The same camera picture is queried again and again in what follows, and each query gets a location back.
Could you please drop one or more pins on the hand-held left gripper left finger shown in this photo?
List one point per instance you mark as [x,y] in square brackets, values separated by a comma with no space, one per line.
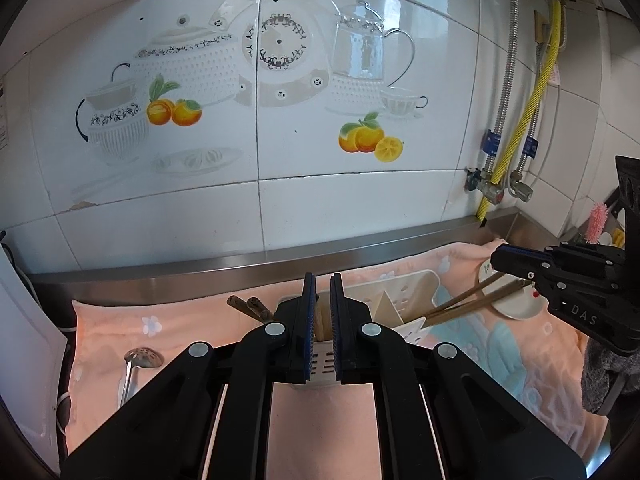
[307,330]

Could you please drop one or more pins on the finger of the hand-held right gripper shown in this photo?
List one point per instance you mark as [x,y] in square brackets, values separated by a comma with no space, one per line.
[520,269]
[520,254]

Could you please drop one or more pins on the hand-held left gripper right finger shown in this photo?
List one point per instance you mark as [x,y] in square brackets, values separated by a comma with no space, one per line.
[337,330]

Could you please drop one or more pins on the wooden chopstick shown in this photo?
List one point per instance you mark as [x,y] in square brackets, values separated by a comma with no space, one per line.
[257,308]
[465,296]
[322,322]
[475,306]
[239,306]

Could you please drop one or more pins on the cream plastic utensil holder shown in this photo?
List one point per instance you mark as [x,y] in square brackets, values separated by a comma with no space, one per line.
[415,295]

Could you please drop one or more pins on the person's right forearm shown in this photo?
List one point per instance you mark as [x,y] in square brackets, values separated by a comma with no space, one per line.
[600,380]

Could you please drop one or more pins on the white cherry print plate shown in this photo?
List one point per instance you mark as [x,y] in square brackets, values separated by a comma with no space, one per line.
[515,305]

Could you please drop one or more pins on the metal pipe valve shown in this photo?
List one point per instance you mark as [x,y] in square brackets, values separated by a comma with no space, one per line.
[482,185]
[520,187]

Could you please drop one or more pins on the pink bottle brush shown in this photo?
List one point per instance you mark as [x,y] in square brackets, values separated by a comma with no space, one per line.
[596,222]

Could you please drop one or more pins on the pink printed towel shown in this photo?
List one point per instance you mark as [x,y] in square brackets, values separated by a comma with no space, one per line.
[175,320]

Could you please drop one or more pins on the metal slotted spoon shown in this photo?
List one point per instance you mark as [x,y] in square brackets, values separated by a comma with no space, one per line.
[145,356]

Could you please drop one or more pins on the white microwave oven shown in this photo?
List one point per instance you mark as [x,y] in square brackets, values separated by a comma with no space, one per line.
[25,340]

